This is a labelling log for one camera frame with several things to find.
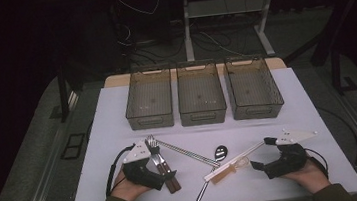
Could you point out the person's left hand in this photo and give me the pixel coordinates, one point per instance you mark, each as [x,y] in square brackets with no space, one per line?
[125,190]

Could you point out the person's right hand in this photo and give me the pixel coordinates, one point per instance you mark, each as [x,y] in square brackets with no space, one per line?
[310,177]

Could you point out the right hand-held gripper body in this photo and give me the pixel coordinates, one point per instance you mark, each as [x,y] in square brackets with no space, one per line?
[290,160]

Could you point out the white metal desk frame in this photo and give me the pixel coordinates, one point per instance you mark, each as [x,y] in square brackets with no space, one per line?
[187,29]

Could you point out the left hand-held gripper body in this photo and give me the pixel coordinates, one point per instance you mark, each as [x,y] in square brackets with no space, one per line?
[135,155]

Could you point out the white chopstick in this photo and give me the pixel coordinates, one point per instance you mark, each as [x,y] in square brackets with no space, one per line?
[227,167]
[227,164]

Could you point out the patterned metal chopstick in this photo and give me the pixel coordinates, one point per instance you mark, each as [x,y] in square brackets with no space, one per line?
[188,152]
[206,161]

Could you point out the white table cover sheet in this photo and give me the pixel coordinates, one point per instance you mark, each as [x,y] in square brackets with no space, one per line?
[118,120]

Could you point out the black metal stand post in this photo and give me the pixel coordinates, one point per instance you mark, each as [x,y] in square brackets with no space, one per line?
[63,99]
[336,74]

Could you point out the clear brown plastic bin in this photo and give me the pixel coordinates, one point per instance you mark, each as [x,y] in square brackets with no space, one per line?
[203,119]
[168,121]
[256,114]

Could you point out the black spoon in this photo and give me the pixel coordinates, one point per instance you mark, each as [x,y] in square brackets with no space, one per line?
[221,153]

